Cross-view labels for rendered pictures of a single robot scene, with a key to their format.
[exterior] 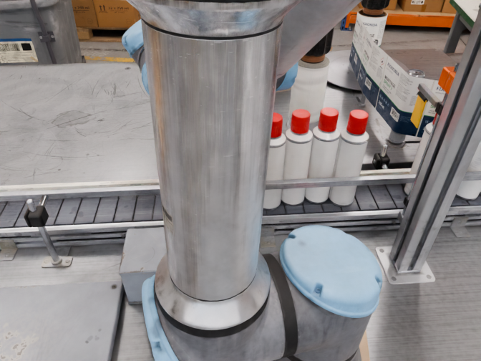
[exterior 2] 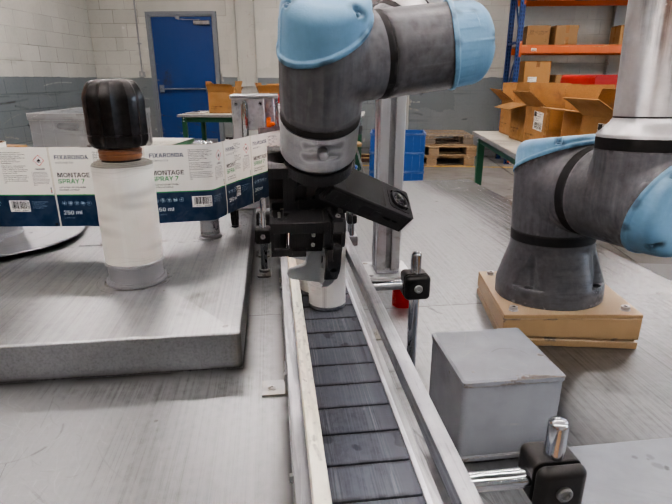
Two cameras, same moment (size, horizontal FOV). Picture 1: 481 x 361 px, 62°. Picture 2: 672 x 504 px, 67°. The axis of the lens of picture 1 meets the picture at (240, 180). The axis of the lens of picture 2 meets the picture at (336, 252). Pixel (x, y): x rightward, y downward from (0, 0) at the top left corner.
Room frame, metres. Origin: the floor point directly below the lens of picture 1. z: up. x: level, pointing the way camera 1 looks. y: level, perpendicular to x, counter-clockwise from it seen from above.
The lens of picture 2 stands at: (0.64, 0.59, 1.18)
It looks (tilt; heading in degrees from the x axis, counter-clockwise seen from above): 19 degrees down; 267
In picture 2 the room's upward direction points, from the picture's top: straight up
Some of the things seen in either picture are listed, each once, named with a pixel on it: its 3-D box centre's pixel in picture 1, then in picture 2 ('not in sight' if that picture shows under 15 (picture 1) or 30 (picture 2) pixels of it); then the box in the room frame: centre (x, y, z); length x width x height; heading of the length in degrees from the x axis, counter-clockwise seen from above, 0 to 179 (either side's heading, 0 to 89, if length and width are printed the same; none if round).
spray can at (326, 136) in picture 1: (322, 157); not in sight; (0.63, -0.16, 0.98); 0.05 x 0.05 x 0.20
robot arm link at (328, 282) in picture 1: (319, 291); (560, 181); (0.28, -0.09, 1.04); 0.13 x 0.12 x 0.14; 106
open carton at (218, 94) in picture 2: not in sight; (224, 97); (1.64, -6.03, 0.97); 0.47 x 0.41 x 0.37; 79
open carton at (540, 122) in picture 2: not in sight; (556, 116); (-0.83, -2.42, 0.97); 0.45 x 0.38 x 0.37; 175
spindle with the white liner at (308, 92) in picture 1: (310, 73); (124, 185); (0.91, -0.17, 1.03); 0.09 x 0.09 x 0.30
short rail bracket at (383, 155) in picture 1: (379, 166); (263, 242); (0.72, -0.32, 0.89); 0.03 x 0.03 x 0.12; 4
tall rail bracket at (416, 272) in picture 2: not in sight; (395, 318); (0.54, 0.06, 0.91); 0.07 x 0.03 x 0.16; 4
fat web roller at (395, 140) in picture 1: (405, 109); (206, 190); (0.83, -0.39, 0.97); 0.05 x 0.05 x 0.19
